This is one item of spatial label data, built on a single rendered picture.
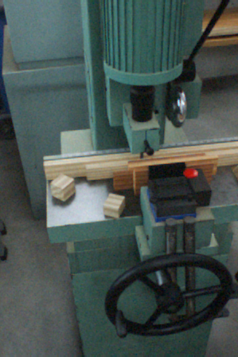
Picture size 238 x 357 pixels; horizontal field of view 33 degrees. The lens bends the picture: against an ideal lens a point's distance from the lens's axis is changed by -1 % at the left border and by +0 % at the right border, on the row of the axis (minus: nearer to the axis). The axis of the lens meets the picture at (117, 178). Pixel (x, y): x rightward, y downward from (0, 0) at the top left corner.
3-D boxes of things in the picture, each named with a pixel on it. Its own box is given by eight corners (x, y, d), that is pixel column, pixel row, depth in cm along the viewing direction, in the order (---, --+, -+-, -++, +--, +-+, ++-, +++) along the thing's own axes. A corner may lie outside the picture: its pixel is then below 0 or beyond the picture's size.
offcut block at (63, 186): (64, 202, 100) (62, 189, 97) (52, 195, 102) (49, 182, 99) (76, 191, 103) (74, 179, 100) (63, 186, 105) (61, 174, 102)
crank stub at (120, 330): (128, 332, 81) (129, 339, 83) (123, 307, 86) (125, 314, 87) (116, 335, 81) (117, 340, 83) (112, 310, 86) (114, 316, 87)
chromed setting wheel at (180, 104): (175, 137, 111) (178, 96, 103) (165, 115, 120) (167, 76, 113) (185, 135, 111) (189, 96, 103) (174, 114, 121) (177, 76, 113)
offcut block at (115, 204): (125, 205, 98) (125, 196, 96) (119, 218, 95) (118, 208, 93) (110, 202, 99) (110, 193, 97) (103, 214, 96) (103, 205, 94)
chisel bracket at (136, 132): (131, 159, 99) (131, 130, 93) (122, 129, 110) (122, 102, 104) (160, 156, 99) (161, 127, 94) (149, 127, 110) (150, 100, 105)
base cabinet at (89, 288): (87, 391, 150) (68, 276, 105) (77, 270, 195) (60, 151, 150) (202, 373, 154) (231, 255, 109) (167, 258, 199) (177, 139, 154)
